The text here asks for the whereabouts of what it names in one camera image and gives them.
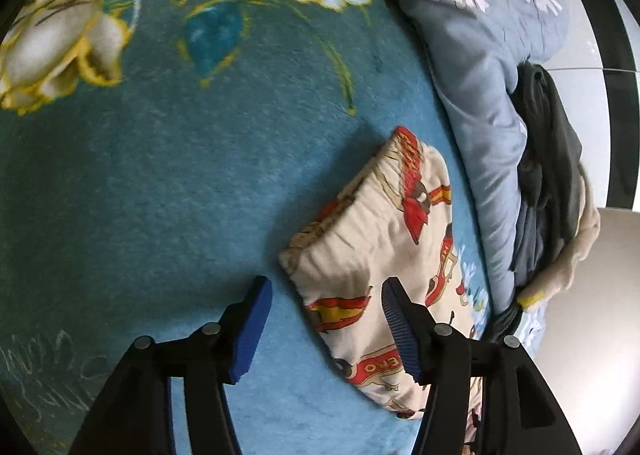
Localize dark grey garment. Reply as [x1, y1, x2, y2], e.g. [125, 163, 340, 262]
[507, 62, 583, 281]

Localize cream cartoon print pants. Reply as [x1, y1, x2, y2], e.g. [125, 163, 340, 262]
[278, 126, 493, 455]

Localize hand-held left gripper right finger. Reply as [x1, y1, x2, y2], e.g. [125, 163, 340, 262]
[381, 277, 583, 455]

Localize blue floral duvet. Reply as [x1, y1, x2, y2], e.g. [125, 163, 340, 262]
[350, 0, 571, 316]

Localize white wardrobe with black stripe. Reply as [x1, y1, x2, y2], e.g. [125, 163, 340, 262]
[540, 0, 640, 210]

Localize grey fuzzy sweater yellow letters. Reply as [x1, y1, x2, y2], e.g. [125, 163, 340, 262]
[517, 165, 601, 311]

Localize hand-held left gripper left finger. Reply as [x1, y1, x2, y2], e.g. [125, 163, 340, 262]
[67, 276, 273, 455]

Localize teal floral blanket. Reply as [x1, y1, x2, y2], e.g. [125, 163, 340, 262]
[0, 0, 501, 455]

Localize black fleece pants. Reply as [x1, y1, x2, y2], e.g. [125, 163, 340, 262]
[482, 302, 523, 343]

